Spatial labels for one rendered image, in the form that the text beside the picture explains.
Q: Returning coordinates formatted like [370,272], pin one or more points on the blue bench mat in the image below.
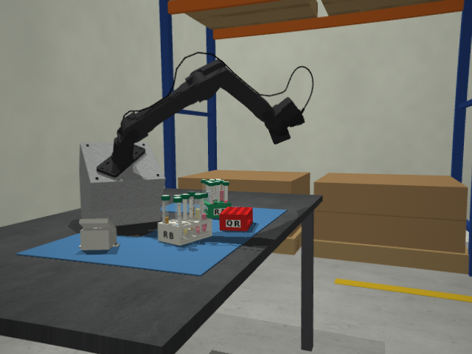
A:
[147,253]

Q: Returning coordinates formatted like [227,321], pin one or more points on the white test tube rack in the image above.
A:
[172,234]

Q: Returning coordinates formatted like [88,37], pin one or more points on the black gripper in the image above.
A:
[276,138]

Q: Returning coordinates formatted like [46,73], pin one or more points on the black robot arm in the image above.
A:
[136,127]

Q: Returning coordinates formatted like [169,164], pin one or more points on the red rack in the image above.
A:
[236,218]

